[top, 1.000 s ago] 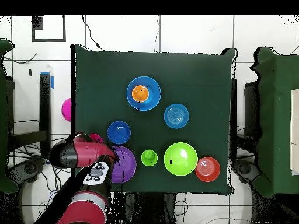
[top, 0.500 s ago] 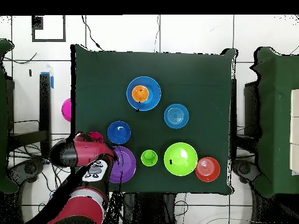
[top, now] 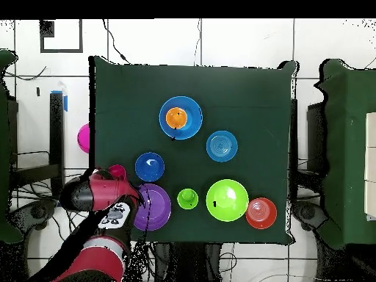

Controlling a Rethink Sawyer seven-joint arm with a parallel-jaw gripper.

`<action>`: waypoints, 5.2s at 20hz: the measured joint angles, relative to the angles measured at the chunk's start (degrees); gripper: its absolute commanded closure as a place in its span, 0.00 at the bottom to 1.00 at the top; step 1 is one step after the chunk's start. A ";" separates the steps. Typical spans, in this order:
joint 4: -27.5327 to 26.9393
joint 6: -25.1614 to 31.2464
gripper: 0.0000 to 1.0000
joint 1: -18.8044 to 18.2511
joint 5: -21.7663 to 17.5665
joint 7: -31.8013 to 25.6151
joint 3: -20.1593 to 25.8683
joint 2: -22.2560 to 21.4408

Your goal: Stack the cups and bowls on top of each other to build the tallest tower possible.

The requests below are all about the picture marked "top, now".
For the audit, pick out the small pink bowl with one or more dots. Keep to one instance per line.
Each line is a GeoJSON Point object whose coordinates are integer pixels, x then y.
{"type": "Point", "coordinates": [117, 171]}

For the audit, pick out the white box stack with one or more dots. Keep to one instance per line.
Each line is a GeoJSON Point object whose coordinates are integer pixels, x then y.
{"type": "Point", "coordinates": [371, 164]}

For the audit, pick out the green cup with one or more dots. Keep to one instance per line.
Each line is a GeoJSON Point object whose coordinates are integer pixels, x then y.
{"type": "Point", "coordinates": [187, 199]}

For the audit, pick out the dark green table cloth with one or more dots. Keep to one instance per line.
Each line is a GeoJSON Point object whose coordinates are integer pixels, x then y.
{"type": "Point", "coordinates": [235, 88]}

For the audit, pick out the large light blue bowl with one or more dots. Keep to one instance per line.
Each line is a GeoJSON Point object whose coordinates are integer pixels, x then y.
{"type": "Point", "coordinates": [194, 117]}

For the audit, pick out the small light blue bowl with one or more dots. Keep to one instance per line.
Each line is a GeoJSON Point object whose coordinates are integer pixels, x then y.
{"type": "Point", "coordinates": [221, 146]}

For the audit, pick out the magenta bowl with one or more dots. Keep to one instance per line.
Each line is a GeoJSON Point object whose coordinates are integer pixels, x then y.
{"type": "Point", "coordinates": [84, 138]}

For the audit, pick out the small dark blue bowl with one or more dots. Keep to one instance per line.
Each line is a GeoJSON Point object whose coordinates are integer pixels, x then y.
{"type": "Point", "coordinates": [149, 167]}

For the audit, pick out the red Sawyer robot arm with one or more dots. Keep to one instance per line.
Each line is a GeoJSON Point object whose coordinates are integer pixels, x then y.
{"type": "Point", "coordinates": [102, 191]}

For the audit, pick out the large purple bowl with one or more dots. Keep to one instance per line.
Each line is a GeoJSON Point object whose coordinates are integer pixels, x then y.
{"type": "Point", "coordinates": [157, 208]}

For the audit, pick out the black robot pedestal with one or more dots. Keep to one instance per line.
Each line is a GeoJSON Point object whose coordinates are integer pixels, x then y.
{"type": "Point", "coordinates": [188, 264]}

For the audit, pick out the orange bowl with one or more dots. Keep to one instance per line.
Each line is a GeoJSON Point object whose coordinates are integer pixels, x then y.
{"type": "Point", "coordinates": [261, 213]}

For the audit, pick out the black square frame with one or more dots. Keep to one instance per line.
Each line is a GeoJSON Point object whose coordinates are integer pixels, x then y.
{"type": "Point", "coordinates": [80, 35]}

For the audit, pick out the black metal stand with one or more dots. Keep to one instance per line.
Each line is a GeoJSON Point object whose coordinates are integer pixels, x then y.
{"type": "Point", "coordinates": [56, 132]}

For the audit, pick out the large green bowl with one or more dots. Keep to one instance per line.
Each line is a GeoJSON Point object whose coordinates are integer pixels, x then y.
{"type": "Point", "coordinates": [227, 202]}

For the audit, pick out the orange cup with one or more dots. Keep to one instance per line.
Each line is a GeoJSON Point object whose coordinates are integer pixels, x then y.
{"type": "Point", "coordinates": [176, 118]}

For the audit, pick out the neighbouring green table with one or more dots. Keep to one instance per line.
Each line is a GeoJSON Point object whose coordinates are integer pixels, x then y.
{"type": "Point", "coordinates": [4, 147]}
{"type": "Point", "coordinates": [346, 147]}

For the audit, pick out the black pedestal leg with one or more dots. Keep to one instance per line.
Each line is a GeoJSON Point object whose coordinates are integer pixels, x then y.
{"type": "Point", "coordinates": [308, 213]}
{"type": "Point", "coordinates": [32, 213]}

